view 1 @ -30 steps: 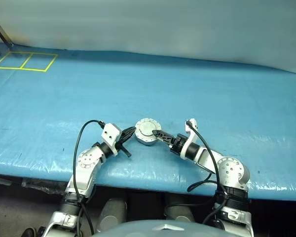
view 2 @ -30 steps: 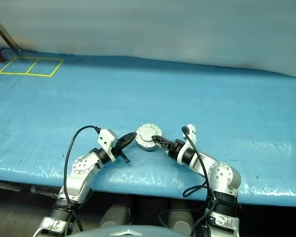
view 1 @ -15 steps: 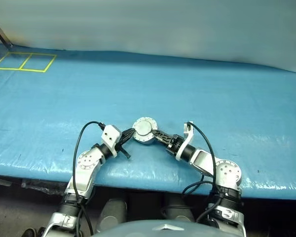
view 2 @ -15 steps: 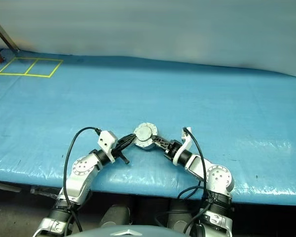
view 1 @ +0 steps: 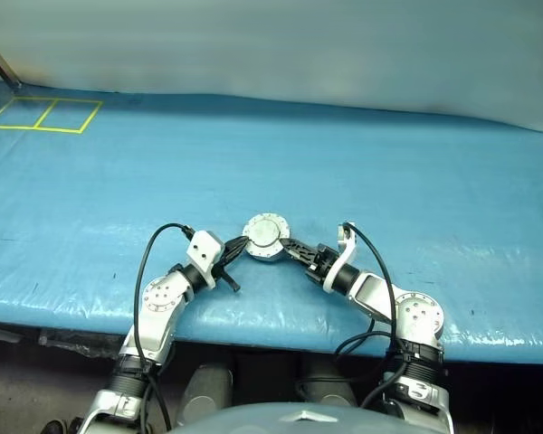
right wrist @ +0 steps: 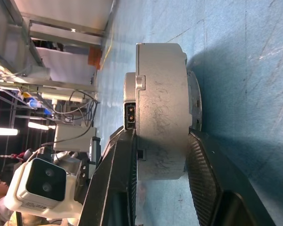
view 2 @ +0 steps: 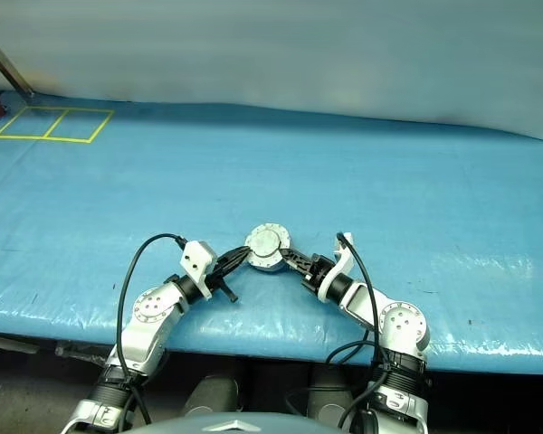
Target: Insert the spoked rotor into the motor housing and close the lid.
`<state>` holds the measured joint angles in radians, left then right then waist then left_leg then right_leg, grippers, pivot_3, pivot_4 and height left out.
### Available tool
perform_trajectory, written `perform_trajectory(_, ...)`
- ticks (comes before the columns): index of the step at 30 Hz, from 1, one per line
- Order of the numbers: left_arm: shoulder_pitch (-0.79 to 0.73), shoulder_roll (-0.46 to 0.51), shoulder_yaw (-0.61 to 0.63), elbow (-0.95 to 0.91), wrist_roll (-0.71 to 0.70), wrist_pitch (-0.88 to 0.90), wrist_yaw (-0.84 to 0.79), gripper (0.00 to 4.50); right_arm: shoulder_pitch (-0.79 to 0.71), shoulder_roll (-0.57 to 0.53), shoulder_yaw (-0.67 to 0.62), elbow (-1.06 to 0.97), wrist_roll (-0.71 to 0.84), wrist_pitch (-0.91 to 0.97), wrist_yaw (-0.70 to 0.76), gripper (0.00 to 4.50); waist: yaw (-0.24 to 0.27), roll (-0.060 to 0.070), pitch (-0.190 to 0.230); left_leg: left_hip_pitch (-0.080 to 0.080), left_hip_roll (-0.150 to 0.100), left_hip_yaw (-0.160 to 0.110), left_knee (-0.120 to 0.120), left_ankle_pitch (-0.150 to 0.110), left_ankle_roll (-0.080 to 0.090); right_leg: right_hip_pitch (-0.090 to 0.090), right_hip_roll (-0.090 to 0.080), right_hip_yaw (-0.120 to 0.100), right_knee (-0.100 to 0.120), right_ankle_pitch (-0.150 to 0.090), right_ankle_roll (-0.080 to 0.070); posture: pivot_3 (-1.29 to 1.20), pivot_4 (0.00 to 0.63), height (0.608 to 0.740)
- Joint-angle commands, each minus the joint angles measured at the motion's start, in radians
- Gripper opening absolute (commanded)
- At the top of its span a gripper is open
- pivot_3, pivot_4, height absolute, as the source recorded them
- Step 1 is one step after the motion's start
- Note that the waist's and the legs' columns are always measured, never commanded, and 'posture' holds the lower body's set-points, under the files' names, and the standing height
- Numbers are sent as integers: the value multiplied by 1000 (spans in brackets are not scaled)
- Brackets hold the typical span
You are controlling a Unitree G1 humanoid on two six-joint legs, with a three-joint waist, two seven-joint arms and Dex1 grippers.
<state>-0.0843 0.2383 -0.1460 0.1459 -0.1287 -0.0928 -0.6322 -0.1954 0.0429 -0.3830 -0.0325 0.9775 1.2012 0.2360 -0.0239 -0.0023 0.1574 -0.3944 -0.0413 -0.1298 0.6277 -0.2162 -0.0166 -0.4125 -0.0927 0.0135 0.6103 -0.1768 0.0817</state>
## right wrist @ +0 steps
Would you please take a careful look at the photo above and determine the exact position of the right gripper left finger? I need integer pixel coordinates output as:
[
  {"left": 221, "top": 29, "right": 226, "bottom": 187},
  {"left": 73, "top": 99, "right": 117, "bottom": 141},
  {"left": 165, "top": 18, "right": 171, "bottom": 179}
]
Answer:
[{"left": 79, "top": 126, "right": 139, "bottom": 226}]

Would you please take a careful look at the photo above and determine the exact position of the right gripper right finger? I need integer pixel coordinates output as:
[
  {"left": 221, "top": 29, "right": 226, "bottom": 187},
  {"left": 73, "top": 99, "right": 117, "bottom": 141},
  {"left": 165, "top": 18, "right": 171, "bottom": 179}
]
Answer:
[{"left": 185, "top": 128, "right": 278, "bottom": 226}]

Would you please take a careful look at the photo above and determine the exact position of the silver round motor housing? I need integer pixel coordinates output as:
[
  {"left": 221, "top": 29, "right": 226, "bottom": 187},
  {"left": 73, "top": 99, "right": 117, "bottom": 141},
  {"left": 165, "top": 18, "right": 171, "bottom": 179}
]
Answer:
[{"left": 135, "top": 43, "right": 203, "bottom": 181}]

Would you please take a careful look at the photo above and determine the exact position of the white equipment box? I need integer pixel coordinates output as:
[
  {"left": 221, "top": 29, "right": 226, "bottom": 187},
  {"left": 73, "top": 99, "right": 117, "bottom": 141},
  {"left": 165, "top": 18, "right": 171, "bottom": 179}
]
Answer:
[{"left": 53, "top": 124, "right": 97, "bottom": 151}]

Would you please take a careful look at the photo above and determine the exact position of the white fluorescent light tube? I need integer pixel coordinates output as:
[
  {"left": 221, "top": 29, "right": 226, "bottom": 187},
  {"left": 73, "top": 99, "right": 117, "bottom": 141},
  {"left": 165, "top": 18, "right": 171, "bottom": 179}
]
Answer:
[
  {"left": 0, "top": 127, "right": 19, "bottom": 136},
  {"left": 28, "top": 121, "right": 56, "bottom": 130}
]

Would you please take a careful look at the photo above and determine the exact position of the white foam board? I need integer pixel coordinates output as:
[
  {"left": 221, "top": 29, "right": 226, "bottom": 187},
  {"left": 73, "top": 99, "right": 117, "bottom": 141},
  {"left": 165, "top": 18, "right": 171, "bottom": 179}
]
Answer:
[{"left": 35, "top": 46, "right": 97, "bottom": 85}]

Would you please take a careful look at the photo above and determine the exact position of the orange red block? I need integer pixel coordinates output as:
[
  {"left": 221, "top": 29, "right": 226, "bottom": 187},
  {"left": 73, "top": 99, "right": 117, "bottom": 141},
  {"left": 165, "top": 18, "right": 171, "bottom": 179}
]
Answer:
[{"left": 87, "top": 46, "right": 102, "bottom": 70}]

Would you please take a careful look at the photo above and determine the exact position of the blue plastic table cover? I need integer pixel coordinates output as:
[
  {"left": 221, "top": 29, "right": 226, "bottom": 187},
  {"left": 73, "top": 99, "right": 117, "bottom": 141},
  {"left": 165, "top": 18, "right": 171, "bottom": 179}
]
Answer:
[{"left": 94, "top": 0, "right": 283, "bottom": 226}]

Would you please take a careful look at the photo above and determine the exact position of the white camera head unit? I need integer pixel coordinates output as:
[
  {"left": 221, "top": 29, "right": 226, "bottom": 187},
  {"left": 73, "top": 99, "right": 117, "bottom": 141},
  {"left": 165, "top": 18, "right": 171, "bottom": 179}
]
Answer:
[{"left": 3, "top": 157, "right": 84, "bottom": 218}]

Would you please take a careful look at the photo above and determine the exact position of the red clamp handle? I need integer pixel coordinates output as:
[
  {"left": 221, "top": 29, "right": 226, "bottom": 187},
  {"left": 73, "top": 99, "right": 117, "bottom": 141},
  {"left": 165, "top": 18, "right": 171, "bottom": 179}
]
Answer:
[{"left": 11, "top": 152, "right": 26, "bottom": 162}]

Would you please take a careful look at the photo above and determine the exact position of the grey metal frame rack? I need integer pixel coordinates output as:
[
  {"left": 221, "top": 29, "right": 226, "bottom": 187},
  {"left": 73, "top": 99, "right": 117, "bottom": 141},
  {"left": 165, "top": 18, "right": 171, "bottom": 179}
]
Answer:
[{"left": 0, "top": 0, "right": 107, "bottom": 92}]

